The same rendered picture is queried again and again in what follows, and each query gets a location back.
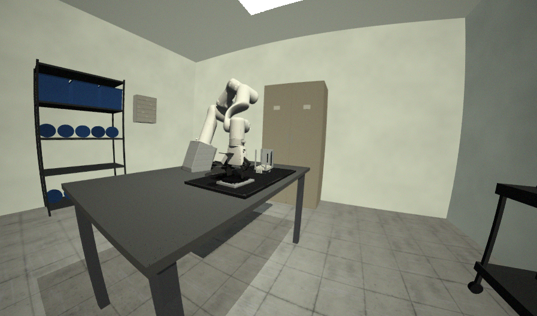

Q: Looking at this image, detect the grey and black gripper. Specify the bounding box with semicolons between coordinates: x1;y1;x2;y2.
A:
224;144;251;179

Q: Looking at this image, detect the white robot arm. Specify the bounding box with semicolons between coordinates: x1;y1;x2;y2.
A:
196;79;259;165

